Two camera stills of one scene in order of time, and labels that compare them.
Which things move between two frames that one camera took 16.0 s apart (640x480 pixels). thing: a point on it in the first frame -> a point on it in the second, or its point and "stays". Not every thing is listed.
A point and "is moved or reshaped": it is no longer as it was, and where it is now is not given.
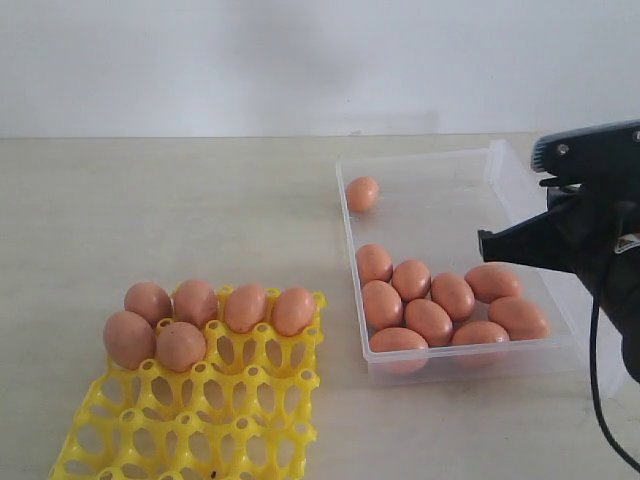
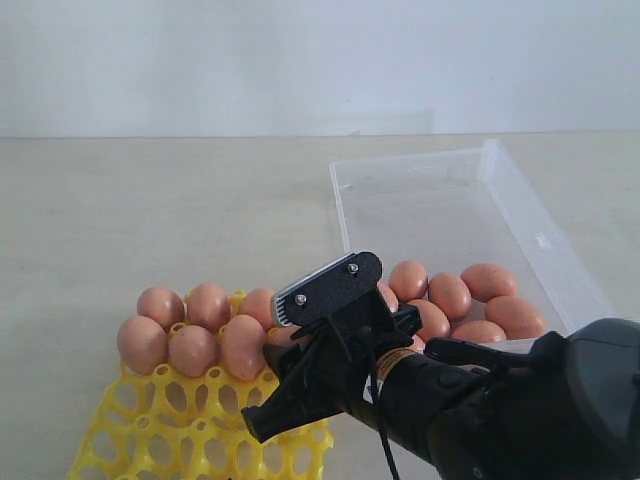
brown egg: x=244 y=306 is moved or reshaped
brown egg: x=362 y=193 -> x=486 y=281
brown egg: x=480 y=343 stays
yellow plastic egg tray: x=248 y=411 is moved or reshaped
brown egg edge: x=373 y=263 -> x=282 y=335
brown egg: x=492 y=281 -> x=408 y=280
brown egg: x=149 y=300 is moved or reshaped
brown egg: x=195 y=302 is moved or reshaped
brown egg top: x=129 y=340 is moved or reshaped
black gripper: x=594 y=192 -> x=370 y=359
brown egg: x=521 y=319 stays
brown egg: x=411 y=279 -> x=243 y=347
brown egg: x=180 y=346 is moved or reshaped
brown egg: x=426 y=318 stays
